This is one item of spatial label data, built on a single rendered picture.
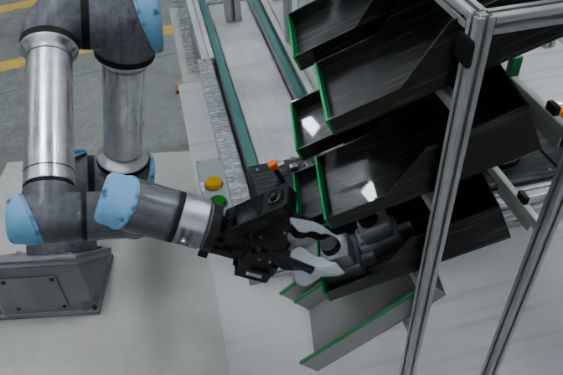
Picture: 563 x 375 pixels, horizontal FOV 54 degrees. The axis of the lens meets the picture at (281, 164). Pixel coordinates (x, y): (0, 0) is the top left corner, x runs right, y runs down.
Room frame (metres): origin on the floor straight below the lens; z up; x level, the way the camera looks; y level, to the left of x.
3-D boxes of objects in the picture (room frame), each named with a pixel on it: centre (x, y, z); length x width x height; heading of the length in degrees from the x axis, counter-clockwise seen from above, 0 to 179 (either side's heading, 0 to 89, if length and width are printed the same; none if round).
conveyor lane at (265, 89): (1.30, -0.02, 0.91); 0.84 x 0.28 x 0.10; 11
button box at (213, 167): (1.04, 0.17, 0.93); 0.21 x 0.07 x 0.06; 11
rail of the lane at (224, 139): (1.24, 0.15, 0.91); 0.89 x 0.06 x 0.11; 11
